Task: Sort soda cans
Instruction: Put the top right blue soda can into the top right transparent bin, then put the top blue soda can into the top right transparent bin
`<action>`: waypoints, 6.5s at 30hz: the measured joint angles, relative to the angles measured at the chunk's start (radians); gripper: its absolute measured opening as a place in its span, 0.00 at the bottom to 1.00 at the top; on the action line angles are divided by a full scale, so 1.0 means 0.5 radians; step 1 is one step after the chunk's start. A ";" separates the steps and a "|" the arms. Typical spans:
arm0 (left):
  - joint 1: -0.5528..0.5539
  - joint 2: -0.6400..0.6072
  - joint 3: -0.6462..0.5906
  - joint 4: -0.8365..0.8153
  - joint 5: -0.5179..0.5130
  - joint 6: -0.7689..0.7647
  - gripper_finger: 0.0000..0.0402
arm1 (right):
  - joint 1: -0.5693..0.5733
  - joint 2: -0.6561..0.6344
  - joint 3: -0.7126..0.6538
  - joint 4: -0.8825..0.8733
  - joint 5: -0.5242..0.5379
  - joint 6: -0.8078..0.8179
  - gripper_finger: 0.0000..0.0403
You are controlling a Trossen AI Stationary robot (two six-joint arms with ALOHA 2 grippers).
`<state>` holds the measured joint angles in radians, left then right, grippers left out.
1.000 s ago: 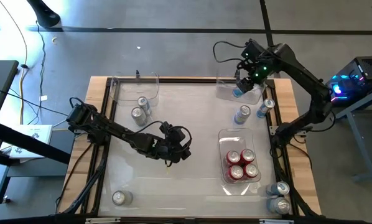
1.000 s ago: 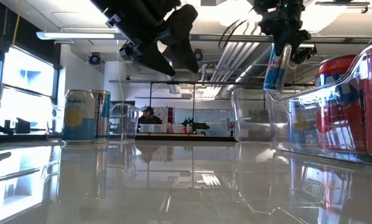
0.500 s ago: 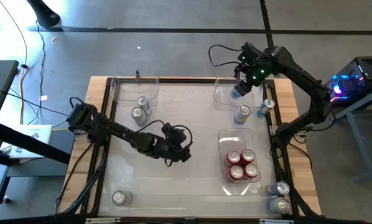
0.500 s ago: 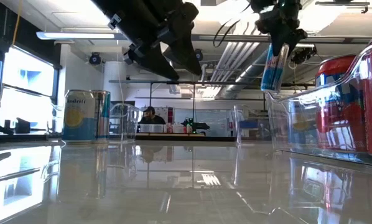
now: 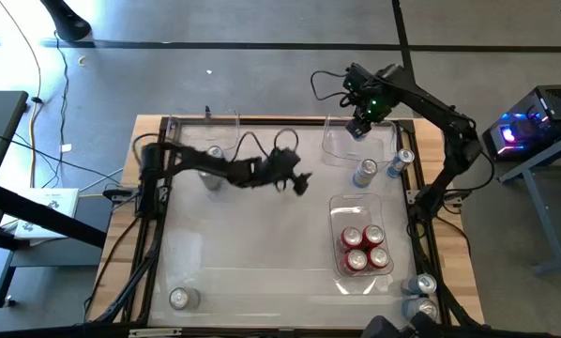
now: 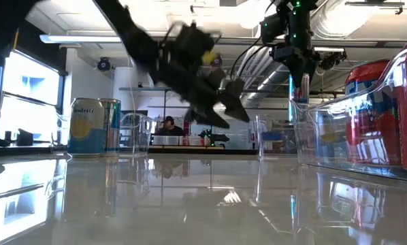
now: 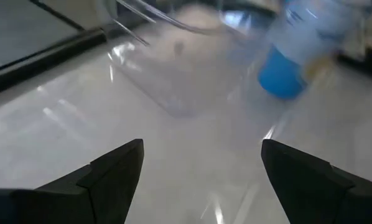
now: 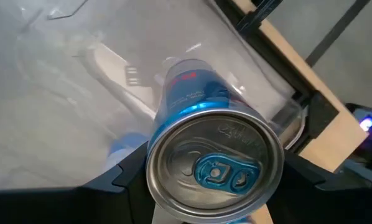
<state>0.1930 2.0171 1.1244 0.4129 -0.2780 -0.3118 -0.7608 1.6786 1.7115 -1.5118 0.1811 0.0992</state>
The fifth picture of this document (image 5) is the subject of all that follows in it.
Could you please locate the silver metal bracket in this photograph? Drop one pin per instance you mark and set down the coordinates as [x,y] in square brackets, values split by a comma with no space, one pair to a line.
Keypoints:
[155,332]

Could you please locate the black RGB computer tower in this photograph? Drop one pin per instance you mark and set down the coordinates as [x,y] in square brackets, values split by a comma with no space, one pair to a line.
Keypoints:
[557,101]

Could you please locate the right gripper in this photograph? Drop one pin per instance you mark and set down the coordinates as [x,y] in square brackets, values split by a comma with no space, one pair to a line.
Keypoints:
[374,105]

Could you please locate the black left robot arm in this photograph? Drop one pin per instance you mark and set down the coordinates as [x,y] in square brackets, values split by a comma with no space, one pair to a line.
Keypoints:
[191,162]

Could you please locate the clear plastic bin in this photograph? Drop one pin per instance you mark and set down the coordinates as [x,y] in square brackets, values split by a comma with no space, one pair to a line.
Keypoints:
[337,150]
[191,141]
[351,211]

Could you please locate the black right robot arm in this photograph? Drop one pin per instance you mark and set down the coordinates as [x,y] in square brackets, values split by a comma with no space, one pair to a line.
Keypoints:
[430,101]

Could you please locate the small black post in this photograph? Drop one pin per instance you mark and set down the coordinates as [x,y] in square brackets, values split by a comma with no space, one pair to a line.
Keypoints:
[207,112]

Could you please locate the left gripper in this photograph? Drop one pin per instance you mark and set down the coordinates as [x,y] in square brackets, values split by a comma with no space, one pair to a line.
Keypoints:
[280,169]

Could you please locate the white printed cardboard box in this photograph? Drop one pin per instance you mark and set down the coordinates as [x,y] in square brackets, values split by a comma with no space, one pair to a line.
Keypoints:
[50,204]

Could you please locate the white light-blue soda can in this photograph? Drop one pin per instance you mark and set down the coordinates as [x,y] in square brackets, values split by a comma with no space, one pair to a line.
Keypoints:
[214,151]
[368,165]
[428,308]
[179,298]

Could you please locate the red Fanta soda can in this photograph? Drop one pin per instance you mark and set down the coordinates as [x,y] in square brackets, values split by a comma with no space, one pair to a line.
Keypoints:
[355,259]
[352,236]
[379,256]
[373,235]

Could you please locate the black floor stand foot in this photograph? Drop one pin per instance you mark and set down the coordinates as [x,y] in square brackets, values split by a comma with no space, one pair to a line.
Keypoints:
[67,21]

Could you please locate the grey metal stand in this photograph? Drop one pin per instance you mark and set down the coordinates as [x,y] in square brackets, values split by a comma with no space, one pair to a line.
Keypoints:
[545,220]

